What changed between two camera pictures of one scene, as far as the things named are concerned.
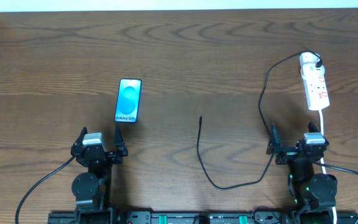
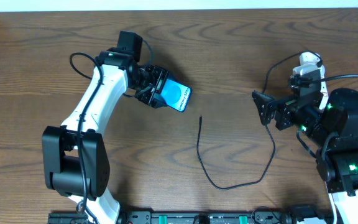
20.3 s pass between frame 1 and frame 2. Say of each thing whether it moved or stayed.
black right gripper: moved
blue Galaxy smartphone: moved
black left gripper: moved
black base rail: stayed
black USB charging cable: stayed
